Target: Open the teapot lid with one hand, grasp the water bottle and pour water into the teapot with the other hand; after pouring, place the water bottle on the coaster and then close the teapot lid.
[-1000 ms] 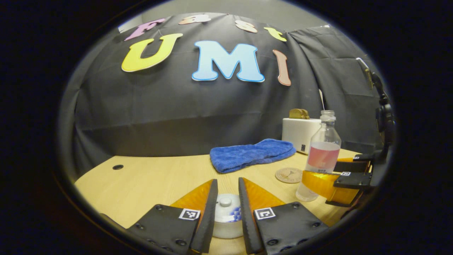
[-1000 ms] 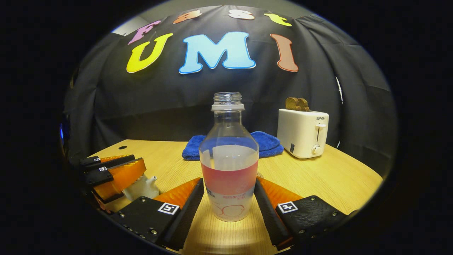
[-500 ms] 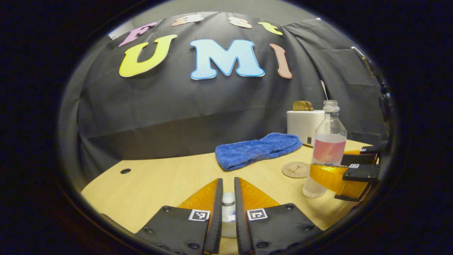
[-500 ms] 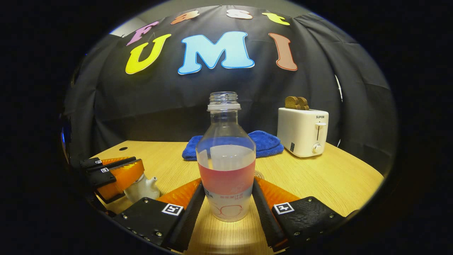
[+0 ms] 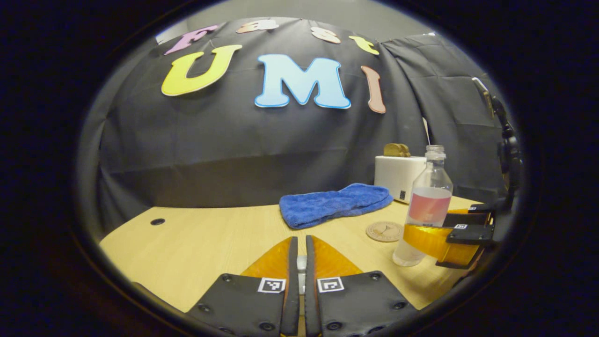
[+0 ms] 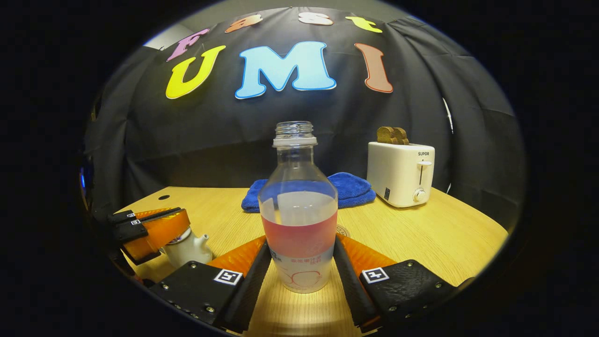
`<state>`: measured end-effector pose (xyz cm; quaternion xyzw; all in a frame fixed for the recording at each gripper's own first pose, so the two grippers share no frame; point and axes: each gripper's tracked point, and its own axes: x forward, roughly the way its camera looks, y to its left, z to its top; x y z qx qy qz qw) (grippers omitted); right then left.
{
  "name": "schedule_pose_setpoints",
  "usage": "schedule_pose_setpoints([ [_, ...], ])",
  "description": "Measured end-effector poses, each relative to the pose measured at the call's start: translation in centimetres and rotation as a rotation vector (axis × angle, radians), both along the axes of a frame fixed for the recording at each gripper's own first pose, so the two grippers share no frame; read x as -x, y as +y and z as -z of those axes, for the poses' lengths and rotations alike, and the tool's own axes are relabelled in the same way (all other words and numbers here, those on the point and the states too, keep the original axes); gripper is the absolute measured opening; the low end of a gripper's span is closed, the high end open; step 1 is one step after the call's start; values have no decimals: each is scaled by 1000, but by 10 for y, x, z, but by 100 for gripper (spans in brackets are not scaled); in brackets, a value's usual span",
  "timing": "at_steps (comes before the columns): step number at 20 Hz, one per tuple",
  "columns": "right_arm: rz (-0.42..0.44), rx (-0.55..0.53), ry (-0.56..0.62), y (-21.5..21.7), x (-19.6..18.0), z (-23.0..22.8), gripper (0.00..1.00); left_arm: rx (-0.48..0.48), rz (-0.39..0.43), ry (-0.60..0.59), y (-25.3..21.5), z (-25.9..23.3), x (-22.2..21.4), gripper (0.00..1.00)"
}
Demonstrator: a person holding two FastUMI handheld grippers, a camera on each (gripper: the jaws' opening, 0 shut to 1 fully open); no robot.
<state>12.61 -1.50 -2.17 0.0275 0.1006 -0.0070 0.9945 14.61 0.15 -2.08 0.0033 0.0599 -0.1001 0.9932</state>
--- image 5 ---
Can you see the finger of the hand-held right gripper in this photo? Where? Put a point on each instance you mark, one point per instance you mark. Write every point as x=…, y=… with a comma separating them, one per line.
x=468, y=219
x=470, y=234

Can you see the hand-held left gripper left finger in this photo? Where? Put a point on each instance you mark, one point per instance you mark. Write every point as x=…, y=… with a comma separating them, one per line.
x=292, y=290

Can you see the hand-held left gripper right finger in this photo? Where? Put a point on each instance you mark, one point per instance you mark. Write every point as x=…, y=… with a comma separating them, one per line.
x=310, y=290

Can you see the white blue-patterned teacup lid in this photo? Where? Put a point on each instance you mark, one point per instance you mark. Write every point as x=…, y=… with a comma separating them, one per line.
x=302, y=263

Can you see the clear pink-label water bottle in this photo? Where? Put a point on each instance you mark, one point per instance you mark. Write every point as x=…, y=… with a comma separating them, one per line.
x=428, y=201

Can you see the round wooden coaster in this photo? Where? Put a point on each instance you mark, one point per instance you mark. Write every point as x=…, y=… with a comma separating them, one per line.
x=384, y=231

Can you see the white toaster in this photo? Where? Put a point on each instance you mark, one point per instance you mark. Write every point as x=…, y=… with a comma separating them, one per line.
x=398, y=178

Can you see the blue folded towel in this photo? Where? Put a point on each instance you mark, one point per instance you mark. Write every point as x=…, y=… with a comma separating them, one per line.
x=332, y=206

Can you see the brown bread slices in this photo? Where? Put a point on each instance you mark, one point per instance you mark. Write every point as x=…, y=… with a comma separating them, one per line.
x=397, y=150

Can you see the black backdrop cloth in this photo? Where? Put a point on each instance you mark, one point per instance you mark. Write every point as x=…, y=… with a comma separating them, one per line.
x=234, y=140

